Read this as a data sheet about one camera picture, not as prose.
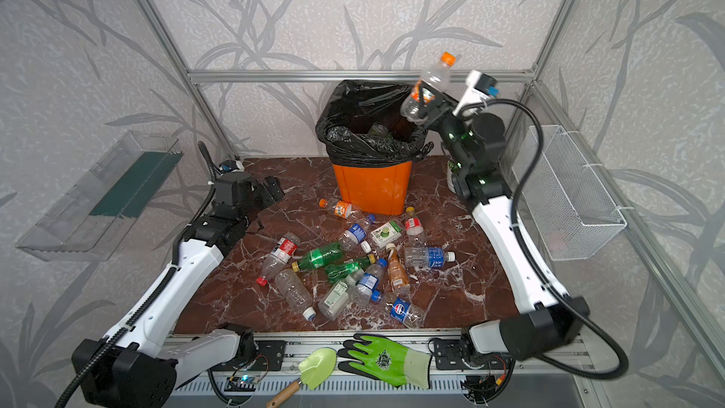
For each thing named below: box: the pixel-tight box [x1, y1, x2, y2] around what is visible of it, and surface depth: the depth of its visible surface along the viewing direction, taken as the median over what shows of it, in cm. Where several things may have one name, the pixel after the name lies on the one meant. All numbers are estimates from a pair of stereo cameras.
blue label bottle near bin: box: [338, 222, 372, 255], surface depth 95 cm
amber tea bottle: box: [386, 242, 410, 294], surface depth 86 cm
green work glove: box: [337, 333, 433, 390], surface depth 74 cm
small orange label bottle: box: [400, 51, 457, 125], surface depth 60 cm
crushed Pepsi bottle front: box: [385, 297, 423, 329], surface depth 78 cm
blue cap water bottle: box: [351, 272, 382, 308], surface depth 83 cm
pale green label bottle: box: [318, 275, 357, 322], surface depth 80 cm
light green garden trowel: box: [266, 347, 338, 408], surface depth 73 cm
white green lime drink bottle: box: [370, 219, 405, 249], surface depth 96 cm
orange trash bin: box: [332, 160, 413, 216], surface depth 103 cm
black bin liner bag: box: [315, 79, 435, 167], surface depth 84 cm
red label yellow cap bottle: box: [404, 205, 424, 239], surface depth 97 cm
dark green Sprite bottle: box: [291, 241, 345, 273], surface depth 91 cm
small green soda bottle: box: [324, 254, 377, 285], surface depth 86 cm
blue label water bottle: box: [404, 246, 456, 270], surface depth 89 cm
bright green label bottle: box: [368, 121, 389, 137], surface depth 101 cm
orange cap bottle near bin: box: [318, 197, 364, 223], surface depth 101 cm
